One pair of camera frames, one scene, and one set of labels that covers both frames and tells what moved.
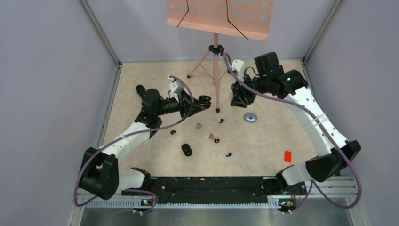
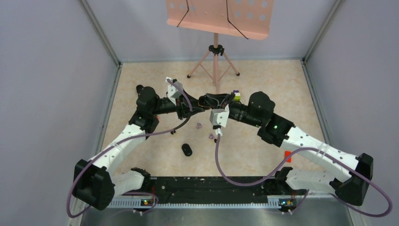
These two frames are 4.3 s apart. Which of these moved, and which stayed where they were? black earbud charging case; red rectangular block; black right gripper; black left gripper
Moved: black right gripper
Stayed: black left gripper; black earbud charging case; red rectangular block
